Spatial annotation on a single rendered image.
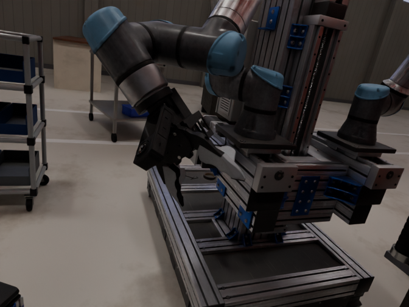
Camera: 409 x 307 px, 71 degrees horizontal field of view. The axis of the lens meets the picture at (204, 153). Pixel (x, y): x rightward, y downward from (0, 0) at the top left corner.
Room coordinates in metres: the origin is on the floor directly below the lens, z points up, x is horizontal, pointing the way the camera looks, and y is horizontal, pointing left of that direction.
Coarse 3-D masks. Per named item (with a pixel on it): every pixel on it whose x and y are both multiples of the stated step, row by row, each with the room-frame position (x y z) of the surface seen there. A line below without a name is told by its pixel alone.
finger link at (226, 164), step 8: (200, 152) 0.44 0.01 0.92; (208, 152) 0.43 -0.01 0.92; (232, 152) 0.47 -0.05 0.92; (200, 160) 0.44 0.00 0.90; (208, 160) 0.44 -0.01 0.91; (216, 160) 0.43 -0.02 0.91; (224, 160) 0.43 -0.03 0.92; (232, 160) 0.44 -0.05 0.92; (224, 168) 0.43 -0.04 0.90; (232, 168) 0.43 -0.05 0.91; (232, 176) 0.42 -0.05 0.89; (240, 176) 0.43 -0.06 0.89
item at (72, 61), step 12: (60, 48) 5.22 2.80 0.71; (72, 48) 5.30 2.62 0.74; (84, 48) 5.37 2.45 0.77; (60, 60) 5.22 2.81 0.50; (72, 60) 5.30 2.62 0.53; (84, 60) 5.37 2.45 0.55; (96, 60) 5.45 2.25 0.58; (60, 72) 5.22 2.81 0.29; (72, 72) 5.30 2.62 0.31; (84, 72) 5.37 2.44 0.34; (96, 72) 5.45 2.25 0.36; (60, 84) 5.22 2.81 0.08; (72, 84) 5.30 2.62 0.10; (84, 84) 5.37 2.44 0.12; (96, 84) 5.45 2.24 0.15
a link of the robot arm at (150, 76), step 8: (152, 64) 0.48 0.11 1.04; (136, 72) 0.46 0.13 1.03; (144, 72) 0.46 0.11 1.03; (152, 72) 0.47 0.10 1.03; (160, 72) 0.49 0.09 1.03; (128, 80) 0.46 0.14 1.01; (136, 80) 0.46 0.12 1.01; (144, 80) 0.46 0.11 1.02; (152, 80) 0.47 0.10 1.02; (160, 80) 0.48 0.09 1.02; (120, 88) 0.48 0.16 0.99; (128, 88) 0.46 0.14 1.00; (136, 88) 0.46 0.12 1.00; (144, 88) 0.46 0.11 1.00; (152, 88) 0.46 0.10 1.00; (160, 88) 0.47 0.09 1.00; (128, 96) 0.47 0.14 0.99; (136, 96) 0.46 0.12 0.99; (144, 96) 0.46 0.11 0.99; (136, 104) 0.47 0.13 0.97
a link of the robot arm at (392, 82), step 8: (408, 56) 1.24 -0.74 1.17; (408, 64) 1.22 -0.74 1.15; (400, 72) 1.23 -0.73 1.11; (408, 72) 1.21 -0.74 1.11; (384, 80) 1.28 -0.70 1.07; (392, 80) 1.25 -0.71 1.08; (400, 80) 1.23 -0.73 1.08; (408, 80) 1.22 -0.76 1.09; (392, 88) 1.23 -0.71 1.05; (400, 88) 1.22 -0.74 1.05; (408, 88) 1.23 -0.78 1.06; (392, 96) 1.22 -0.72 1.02; (400, 96) 1.22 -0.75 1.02; (392, 104) 1.21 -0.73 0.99; (400, 104) 1.25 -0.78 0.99; (392, 112) 1.25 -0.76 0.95
